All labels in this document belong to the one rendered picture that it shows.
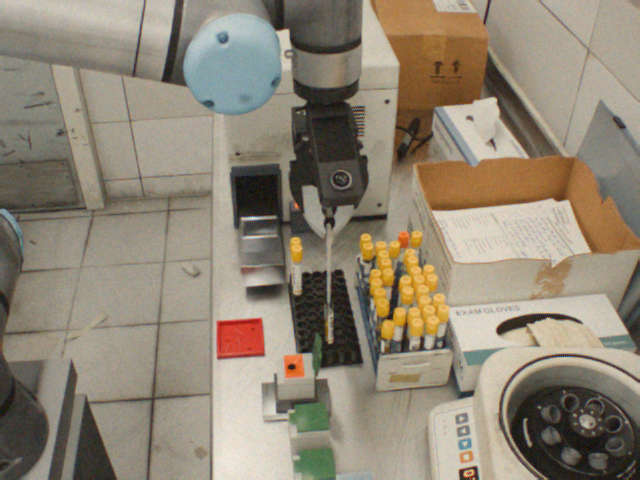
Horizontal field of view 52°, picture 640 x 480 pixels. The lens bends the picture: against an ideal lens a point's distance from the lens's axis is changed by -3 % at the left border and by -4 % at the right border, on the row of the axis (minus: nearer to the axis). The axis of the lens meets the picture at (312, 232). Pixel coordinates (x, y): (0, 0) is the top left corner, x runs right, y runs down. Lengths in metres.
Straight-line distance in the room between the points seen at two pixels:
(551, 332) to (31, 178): 2.19
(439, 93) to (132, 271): 1.36
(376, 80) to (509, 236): 0.32
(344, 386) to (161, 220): 1.81
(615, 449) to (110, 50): 0.67
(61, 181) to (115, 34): 2.22
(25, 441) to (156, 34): 0.52
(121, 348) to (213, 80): 1.75
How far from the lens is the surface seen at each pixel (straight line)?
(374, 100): 1.08
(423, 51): 1.48
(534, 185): 1.19
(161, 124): 2.61
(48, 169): 2.72
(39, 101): 2.57
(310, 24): 0.68
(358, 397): 0.94
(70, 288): 2.47
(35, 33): 0.54
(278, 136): 1.09
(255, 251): 1.08
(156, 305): 2.33
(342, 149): 0.71
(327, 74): 0.70
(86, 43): 0.54
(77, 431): 0.96
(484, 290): 0.97
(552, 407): 0.84
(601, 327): 1.00
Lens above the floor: 1.63
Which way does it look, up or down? 40 degrees down
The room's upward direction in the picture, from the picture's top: straight up
